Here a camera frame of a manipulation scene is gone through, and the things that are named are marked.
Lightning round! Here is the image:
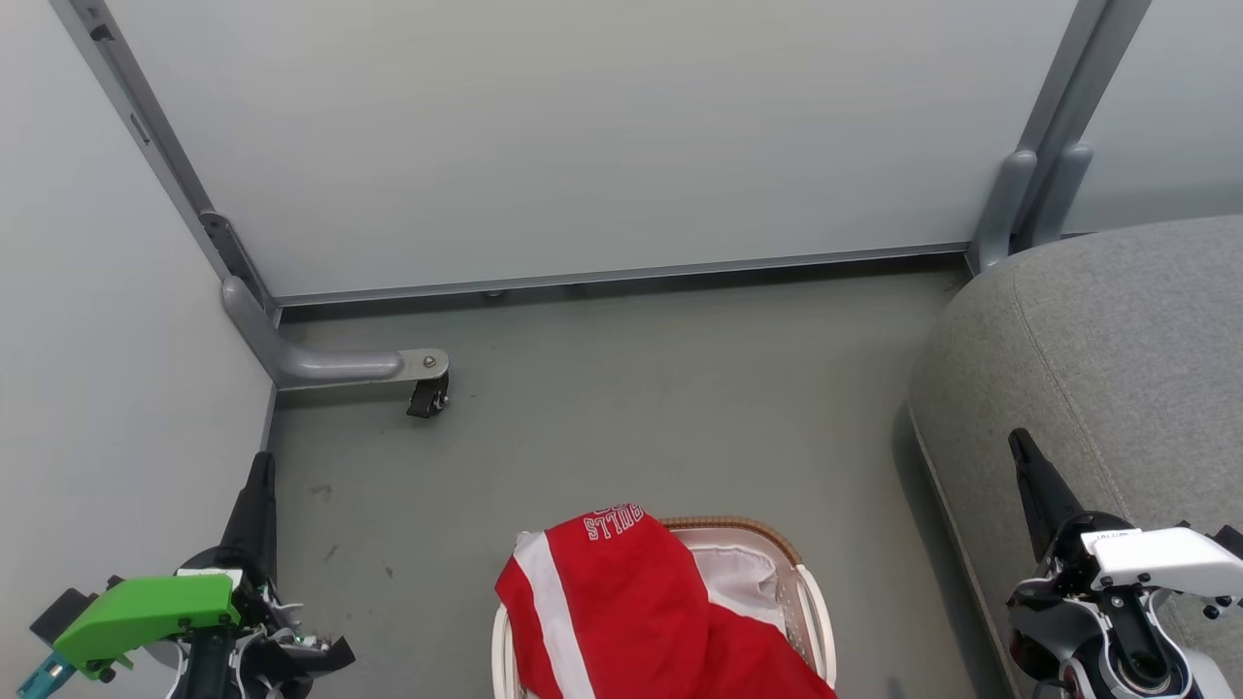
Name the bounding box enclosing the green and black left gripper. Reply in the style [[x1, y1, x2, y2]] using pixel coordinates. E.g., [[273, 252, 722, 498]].
[[51, 451, 356, 699]]

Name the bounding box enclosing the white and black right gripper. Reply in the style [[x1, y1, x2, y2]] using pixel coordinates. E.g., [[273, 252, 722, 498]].
[[1007, 428, 1243, 620]]

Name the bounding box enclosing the red garment with white lettering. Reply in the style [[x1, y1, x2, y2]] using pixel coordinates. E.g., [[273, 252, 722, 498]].
[[494, 503, 715, 699]]

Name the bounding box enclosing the grey fabric sofa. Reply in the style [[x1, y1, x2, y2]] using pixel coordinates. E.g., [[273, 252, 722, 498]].
[[907, 215, 1243, 699]]

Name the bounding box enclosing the grey partition foot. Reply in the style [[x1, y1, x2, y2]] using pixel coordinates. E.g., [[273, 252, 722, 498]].
[[220, 276, 452, 391]]

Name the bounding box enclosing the black caster wheel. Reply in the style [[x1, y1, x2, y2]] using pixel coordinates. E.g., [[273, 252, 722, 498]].
[[405, 373, 451, 420]]

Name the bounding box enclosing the teal left cable connector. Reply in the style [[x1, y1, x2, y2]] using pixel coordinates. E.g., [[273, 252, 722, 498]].
[[15, 650, 76, 699]]

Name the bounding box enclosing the grey double partition post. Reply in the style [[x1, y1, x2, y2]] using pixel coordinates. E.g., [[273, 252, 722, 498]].
[[965, 0, 1154, 276]]

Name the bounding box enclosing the grey partition post with bracket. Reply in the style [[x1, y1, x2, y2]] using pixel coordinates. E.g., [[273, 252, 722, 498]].
[[49, 0, 285, 323]]

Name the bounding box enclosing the grey partition bottom rail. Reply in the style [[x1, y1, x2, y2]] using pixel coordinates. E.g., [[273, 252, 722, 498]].
[[276, 242, 972, 314]]

